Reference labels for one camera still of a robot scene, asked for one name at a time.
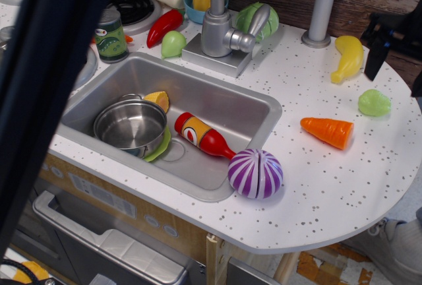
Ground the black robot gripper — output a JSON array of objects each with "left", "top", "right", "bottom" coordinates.
[{"left": 361, "top": 9, "right": 422, "bottom": 98}]

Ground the back right black burner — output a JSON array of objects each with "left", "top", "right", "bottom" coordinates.
[{"left": 106, "top": 0, "right": 162, "bottom": 36}]

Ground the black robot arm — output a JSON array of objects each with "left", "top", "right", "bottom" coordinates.
[{"left": 1, "top": 0, "right": 421, "bottom": 254}]

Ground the red toy chili pepper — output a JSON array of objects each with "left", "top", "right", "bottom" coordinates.
[{"left": 146, "top": 9, "right": 185, "bottom": 48}]

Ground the green toy cabbage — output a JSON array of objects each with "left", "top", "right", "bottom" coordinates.
[{"left": 233, "top": 2, "right": 279, "bottom": 42}]

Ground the steel pot in sink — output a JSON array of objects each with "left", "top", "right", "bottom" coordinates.
[{"left": 93, "top": 94, "right": 167, "bottom": 158}]

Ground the grey sneaker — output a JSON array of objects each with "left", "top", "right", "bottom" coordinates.
[{"left": 342, "top": 218, "right": 421, "bottom": 284}]

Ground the orange toy carrot half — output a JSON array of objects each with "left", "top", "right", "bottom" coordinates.
[{"left": 300, "top": 117, "right": 354, "bottom": 150}]

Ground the blue toy bowl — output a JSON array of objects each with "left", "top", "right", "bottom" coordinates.
[{"left": 183, "top": 0, "right": 229, "bottom": 24}]

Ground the grey vertical pole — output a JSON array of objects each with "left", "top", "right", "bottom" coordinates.
[{"left": 301, "top": 0, "right": 334, "bottom": 49}]

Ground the silver sink basin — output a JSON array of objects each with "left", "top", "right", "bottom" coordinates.
[{"left": 57, "top": 52, "right": 282, "bottom": 202}]

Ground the purple striped toy onion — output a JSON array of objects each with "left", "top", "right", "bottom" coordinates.
[{"left": 227, "top": 148, "right": 284, "bottom": 199}]

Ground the light green toy broccoli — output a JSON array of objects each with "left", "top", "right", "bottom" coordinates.
[{"left": 358, "top": 89, "right": 392, "bottom": 117}]

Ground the yellow toy corn piece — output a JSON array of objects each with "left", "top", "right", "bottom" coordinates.
[{"left": 143, "top": 91, "right": 169, "bottom": 113}]

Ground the silver toy faucet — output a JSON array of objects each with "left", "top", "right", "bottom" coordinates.
[{"left": 182, "top": 0, "right": 270, "bottom": 78}]

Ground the yellow object bottom left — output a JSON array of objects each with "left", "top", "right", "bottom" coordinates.
[{"left": 13, "top": 261, "right": 49, "bottom": 284}]

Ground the front left black burner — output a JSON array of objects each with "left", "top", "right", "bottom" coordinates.
[{"left": 73, "top": 47, "right": 98, "bottom": 90}]

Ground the grey oven door handle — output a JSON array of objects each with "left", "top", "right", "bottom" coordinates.
[{"left": 33, "top": 191, "right": 189, "bottom": 284}]

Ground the whole toy carrot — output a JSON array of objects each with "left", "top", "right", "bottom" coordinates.
[{"left": 125, "top": 35, "right": 133, "bottom": 43}]

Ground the light green toy pear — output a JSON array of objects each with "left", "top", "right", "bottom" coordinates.
[{"left": 161, "top": 30, "right": 187, "bottom": 59}]

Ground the black burner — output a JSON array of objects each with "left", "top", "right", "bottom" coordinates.
[
  {"left": 106, "top": 0, "right": 162, "bottom": 36},
  {"left": 73, "top": 47, "right": 98, "bottom": 90}
]

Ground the red toy ketchup bottle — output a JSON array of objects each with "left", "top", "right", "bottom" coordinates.
[{"left": 174, "top": 112, "right": 236, "bottom": 160}]

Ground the green plate under pot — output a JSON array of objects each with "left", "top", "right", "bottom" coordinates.
[{"left": 143, "top": 126, "right": 171, "bottom": 162}]

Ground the green toy pea can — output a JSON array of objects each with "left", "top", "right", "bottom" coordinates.
[{"left": 94, "top": 9, "right": 129, "bottom": 63}]

